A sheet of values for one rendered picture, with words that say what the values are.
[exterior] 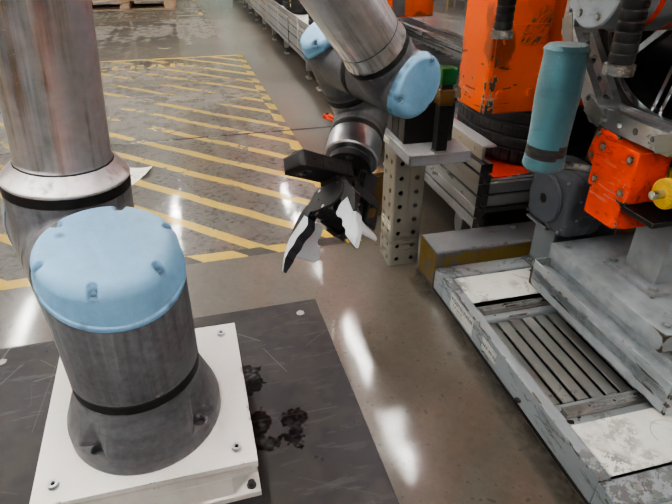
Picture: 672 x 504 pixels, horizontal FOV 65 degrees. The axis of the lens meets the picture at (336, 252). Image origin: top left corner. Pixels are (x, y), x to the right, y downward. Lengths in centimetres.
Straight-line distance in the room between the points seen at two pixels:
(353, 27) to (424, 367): 92
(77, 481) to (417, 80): 64
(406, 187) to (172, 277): 113
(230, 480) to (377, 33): 58
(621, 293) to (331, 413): 78
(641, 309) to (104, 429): 108
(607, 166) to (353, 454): 79
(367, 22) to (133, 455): 57
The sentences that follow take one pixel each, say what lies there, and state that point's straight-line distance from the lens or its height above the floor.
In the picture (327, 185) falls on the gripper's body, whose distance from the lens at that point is 82.
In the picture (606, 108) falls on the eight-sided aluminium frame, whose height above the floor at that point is 62.
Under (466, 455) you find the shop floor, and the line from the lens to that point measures 121.
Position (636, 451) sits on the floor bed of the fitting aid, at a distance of 123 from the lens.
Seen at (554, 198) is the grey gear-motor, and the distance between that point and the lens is 150.
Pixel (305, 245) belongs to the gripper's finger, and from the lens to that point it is 82.
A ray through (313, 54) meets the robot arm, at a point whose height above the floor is 77.
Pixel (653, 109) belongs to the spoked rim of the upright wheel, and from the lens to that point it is 130.
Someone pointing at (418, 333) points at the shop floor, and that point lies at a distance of 147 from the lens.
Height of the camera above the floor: 92
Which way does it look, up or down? 31 degrees down
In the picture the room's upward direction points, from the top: straight up
